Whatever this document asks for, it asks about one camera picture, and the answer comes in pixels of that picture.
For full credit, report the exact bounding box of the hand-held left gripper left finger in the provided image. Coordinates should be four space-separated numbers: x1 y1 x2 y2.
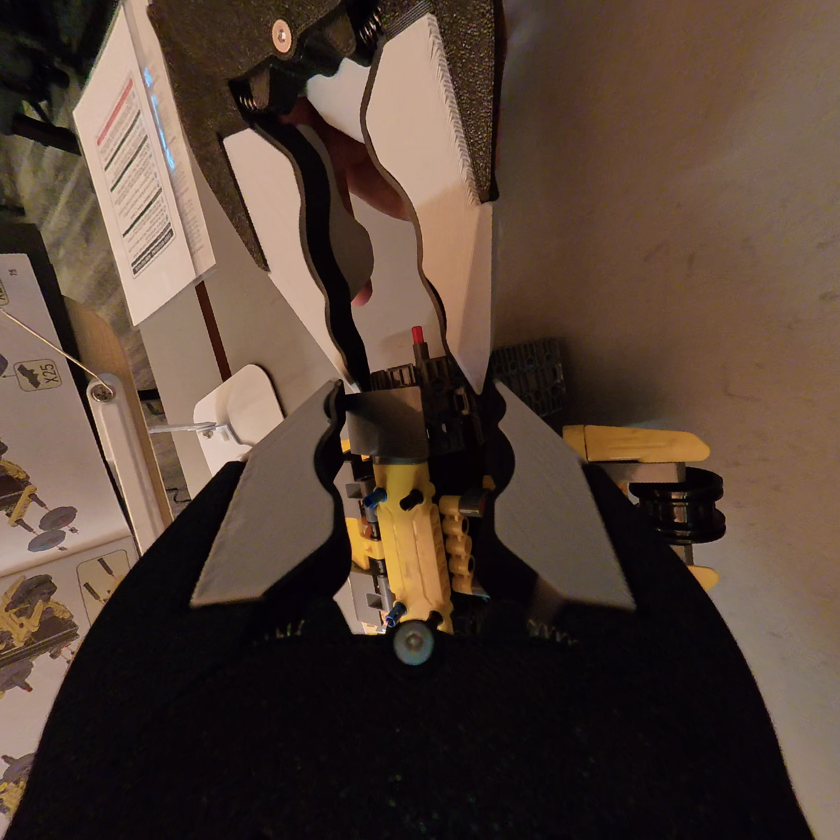
190 381 353 613

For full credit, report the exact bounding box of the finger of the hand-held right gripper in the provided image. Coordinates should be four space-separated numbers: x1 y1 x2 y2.
222 123 373 395
360 13 494 396

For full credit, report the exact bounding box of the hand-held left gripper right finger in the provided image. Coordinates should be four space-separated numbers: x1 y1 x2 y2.
492 381 637 624

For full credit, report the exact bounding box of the yellow toy brick vehicle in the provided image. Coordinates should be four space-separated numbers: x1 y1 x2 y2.
341 325 726 636

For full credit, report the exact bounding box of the person's right hand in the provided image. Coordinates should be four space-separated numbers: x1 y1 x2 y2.
327 126 414 222

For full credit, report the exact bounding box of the white book stand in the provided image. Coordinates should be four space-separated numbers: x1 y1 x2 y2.
0 298 286 555

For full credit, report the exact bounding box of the white printed paper sheet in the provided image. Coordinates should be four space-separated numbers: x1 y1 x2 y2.
72 0 217 327

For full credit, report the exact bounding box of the open instruction booklet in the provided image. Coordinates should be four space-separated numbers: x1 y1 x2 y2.
0 252 142 808

